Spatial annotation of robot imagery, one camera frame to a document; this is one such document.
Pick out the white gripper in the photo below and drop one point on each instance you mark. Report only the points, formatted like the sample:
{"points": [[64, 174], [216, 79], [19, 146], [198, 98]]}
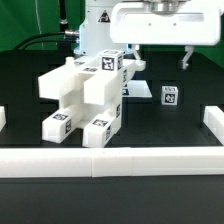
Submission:
{"points": [[194, 22]]}

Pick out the white chair back frame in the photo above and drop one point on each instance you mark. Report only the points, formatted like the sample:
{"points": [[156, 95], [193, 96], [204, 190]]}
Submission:
{"points": [[98, 85]]}

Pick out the white chair seat part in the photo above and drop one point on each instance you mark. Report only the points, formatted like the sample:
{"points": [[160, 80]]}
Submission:
{"points": [[112, 108]]}

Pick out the small white part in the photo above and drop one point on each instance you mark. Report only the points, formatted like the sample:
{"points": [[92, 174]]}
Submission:
{"points": [[61, 123]]}

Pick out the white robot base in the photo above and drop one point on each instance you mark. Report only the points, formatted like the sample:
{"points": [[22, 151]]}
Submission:
{"points": [[94, 32]]}

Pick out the black pole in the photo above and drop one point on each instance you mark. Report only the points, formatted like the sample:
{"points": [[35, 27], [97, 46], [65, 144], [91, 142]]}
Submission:
{"points": [[63, 22]]}

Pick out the white marker base plate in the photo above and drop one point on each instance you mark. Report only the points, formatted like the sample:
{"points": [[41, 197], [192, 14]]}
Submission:
{"points": [[136, 89]]}

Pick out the white fence wall right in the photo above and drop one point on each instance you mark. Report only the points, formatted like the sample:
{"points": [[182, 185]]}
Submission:
{"points": [[214, 120]]}

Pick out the white fence wall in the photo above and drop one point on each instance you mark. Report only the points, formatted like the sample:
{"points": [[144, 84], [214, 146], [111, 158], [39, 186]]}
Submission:
{"points": [[214, 120], [2, 117], [106, 162]]}

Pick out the white fence wall left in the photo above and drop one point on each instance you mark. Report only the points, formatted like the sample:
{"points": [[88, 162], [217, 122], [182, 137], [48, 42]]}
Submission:
{"points": [[2, 117]]}

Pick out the white fence wall front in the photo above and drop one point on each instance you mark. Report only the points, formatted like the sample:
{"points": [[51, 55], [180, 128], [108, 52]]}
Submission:
{"points": [[106, 162]]}

